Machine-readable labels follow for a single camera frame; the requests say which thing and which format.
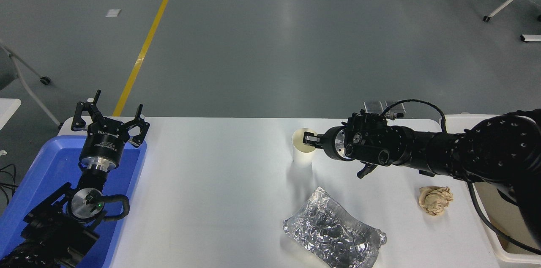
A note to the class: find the white wheeled stand frame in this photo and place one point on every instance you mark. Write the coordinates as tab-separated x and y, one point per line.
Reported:
29	90

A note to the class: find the white metal bar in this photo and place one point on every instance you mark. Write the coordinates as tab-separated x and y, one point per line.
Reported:
531	38

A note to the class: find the metal floor plate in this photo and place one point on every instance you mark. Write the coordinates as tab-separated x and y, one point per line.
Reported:
397	109
372	106

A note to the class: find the blue plastic tray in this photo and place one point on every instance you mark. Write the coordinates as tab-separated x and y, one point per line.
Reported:
46	166

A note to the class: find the crumpled tan paper ball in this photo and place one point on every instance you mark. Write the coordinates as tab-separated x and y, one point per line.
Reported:
435	201

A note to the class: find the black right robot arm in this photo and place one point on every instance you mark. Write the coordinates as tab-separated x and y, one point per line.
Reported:
486	149

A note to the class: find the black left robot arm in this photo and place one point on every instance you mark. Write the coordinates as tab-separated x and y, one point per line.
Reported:
50	234

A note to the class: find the white paper cup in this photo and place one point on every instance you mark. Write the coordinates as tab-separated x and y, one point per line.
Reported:
302	156

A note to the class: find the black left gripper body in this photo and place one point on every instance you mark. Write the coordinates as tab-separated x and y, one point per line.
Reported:
103	143

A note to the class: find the white board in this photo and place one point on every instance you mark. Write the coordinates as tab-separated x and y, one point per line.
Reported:
8	109

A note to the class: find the large pale plastic bin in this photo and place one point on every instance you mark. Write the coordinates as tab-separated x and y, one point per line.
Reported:
507	217

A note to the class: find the crumpled silver foil tray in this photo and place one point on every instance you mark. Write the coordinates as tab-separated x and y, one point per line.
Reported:
334	230

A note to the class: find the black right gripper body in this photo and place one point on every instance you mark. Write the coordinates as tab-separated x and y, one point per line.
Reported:
329	143

